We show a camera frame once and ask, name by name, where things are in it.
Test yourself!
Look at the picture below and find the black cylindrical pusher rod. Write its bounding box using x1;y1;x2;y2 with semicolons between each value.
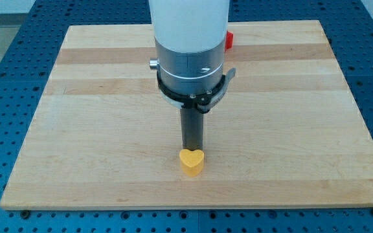
180;108;204;151

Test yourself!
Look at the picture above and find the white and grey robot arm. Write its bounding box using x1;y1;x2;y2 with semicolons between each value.
149;0;230;95

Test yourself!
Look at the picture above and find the yellow heart-shaped block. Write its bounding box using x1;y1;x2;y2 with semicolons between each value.
179;149;205;177

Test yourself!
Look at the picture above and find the black clamp ring with lever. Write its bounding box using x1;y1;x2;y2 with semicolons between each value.
156;67;237;115

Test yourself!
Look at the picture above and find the light wooden board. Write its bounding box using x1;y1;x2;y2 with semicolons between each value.
0;21;373;210

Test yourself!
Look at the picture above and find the red block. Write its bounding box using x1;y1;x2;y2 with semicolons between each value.
225;31;234;51

